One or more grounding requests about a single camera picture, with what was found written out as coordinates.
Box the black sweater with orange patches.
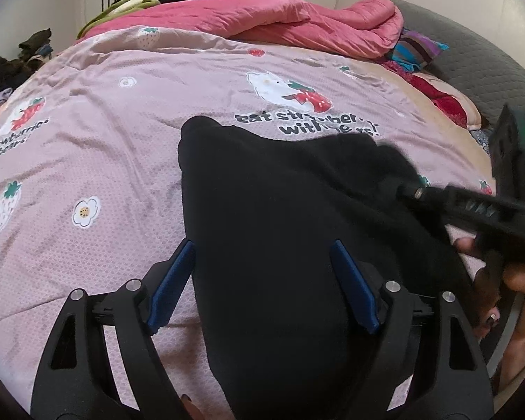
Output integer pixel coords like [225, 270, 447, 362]
[176, 114, 483, 420]

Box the dark clothes pile on floor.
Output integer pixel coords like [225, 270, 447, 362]
[0, 28, 53, 92]

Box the person's right hand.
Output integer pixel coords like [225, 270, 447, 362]
[455, 235, 525, 399]

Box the person's left hand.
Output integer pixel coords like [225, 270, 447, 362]
[180, 393, 218, 420]

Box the pink strawberry print bedsheet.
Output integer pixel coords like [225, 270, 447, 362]
[0, 27, 495, 408]

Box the red floral blanket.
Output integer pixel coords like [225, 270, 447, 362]
[380, 60, 483, 130]

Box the grey padded headboard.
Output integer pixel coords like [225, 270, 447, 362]
[391, 0, 525, 134]

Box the striped colourful pillow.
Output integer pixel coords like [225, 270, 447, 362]
[386, 28, 449, 73]

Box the pink quilted comforter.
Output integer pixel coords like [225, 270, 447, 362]
[83, 0, 404, 60]

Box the green blanket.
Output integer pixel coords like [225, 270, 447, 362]
[76, 0, 160, 40]

